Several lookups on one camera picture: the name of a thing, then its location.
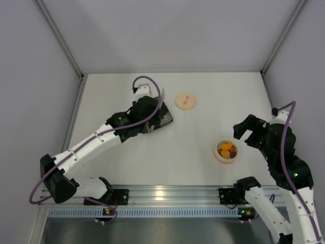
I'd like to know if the brown oval chocolate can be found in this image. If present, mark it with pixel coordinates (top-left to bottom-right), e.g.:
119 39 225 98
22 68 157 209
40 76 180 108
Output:
230 151 236 158

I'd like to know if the round yellow cracker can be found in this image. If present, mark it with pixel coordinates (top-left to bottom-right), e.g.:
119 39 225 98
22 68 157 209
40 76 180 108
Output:
220 150 230 159

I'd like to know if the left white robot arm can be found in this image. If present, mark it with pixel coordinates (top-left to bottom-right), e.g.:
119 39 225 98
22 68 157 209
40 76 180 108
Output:
40 96 163 204

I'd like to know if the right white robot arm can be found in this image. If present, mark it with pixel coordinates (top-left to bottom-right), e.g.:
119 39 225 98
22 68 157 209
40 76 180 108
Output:
233 110 324 243

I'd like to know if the white round lunch bowl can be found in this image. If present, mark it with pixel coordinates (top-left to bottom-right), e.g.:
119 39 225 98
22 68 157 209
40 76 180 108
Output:
214 139 239 164

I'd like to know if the black patterned square plate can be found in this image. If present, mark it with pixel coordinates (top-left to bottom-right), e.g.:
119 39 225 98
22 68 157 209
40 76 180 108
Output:
144 102 174 133

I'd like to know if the cream round lid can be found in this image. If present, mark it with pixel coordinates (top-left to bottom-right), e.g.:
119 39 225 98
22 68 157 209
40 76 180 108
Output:
175 92 197 110

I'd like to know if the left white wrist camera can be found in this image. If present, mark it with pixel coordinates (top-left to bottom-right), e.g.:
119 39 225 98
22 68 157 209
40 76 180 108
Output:
133 84 152 98

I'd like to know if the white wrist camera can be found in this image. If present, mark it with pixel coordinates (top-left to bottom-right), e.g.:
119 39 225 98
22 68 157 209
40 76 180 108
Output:
269 107 289 125
133 84 152 98

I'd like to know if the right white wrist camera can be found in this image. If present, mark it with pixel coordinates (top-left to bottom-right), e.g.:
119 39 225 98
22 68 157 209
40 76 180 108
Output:
269 107 289 125

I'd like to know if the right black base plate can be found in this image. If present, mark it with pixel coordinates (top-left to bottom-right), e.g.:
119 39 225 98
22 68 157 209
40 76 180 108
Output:
218 188 240 205

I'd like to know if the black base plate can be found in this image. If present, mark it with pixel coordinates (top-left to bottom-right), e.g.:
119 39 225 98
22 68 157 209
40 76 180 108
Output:
218 188 240 205
90 189 129 205

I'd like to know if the aluminium mounting rail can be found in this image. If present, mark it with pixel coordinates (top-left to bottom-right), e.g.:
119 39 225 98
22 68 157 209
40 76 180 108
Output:
39 185 286 207

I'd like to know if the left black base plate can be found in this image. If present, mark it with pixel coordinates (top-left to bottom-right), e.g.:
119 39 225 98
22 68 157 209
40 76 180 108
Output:
90 189 129 205

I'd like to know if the slotted grey cable duct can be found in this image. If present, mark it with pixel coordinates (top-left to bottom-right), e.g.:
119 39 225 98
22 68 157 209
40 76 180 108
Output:
48 207 254 219

